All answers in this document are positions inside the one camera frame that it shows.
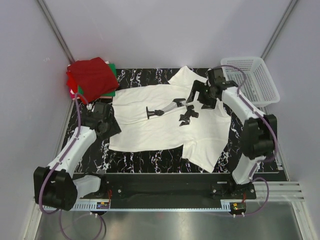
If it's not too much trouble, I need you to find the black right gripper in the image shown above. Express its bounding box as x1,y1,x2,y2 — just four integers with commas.
187,79,217,110

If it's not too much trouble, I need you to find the white printed t-shirt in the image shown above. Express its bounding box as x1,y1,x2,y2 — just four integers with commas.
109,66,231,173

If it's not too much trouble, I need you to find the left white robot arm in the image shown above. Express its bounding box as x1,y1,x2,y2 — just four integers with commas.
33,102,121,211

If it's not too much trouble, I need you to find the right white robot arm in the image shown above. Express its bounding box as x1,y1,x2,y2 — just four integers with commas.
186,66,278,199

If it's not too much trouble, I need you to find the pink folded t-shirt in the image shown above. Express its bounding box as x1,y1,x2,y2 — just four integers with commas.
69,90,75,100

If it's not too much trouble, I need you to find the dark red folded t-shirt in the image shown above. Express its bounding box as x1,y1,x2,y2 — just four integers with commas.
66,57,119,103

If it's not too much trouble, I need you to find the white plastic basket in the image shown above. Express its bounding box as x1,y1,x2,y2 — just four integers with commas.
220,56,280,108

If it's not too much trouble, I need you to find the green folded t-shirt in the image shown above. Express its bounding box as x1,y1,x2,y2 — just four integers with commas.
76,61,119,102

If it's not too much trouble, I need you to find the bright red folded t-shirt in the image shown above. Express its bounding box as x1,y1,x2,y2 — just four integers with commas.
66,71,78,94

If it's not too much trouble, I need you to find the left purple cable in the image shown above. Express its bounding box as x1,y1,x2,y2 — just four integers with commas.
39,92,108,240

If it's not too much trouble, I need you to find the grey slotted cable duct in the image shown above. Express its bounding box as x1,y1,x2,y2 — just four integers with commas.
43,199,232,212

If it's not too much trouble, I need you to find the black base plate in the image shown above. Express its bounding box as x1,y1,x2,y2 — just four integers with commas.
85,173,257,201

